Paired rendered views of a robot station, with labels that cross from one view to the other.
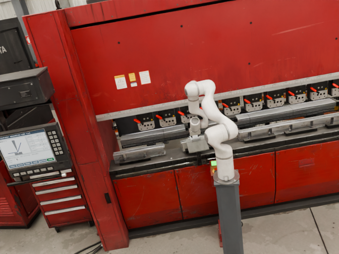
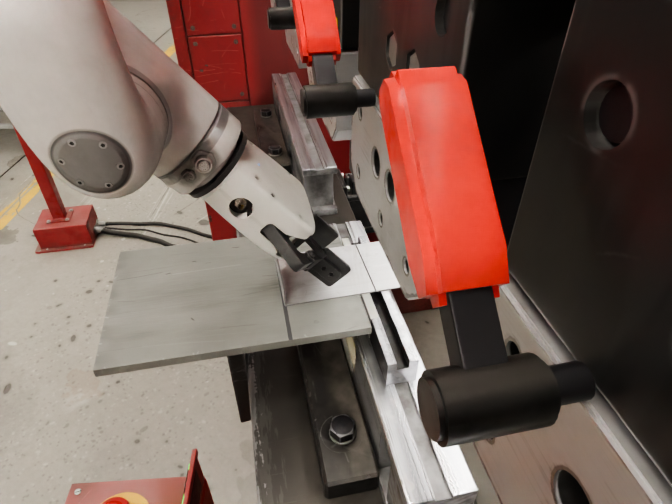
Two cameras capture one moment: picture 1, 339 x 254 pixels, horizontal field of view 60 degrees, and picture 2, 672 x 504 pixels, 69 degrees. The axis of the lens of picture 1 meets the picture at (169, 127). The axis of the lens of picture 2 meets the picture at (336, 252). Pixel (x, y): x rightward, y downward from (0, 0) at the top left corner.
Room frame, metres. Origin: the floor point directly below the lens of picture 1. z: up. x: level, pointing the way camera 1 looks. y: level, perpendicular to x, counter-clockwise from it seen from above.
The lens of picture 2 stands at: (2.39, -0.63, 1.36)
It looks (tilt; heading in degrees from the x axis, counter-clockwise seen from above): 38 degrees down; 78
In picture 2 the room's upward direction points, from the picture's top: straight up
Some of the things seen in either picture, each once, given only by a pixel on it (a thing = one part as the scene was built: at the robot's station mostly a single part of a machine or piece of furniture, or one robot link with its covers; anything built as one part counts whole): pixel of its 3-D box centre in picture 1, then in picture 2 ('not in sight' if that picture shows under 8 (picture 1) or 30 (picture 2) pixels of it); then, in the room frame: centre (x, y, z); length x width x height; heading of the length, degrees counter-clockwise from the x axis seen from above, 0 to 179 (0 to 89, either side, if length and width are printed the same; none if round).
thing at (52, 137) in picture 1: (35, 148); not in sight; (1.96, 0.99, 1.42); 0.45 x 0.12 x 0.36; 90
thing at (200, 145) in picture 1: (196, 144); (235, 289); (2.36, -0.22, 1.00); 0.26 x 0.18 x 0.01; 0
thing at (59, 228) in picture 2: not in sight; (35, 158); (1.54, 1.44, 0.41); 0.25 x 0.20 x 0.83; 0
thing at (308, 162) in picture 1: (306, 163); not in sight; (2.34, -1.24, 0.59); 0.15 x 0.02 x 0.07; 90
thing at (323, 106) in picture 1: (228, 123); not in sight; (2.81, -0.62, 0.93); 2.30 x 0.14 x 0.10; 90
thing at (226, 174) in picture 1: (225, 166); not in sight; (1.78, -0.35, 1.09); 0.19 x 0.19 x 0.18
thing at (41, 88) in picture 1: (27, 132); not in sight; (2.04, 1.04, 1.53); 0.51 x 0.25 x 0.85; 90
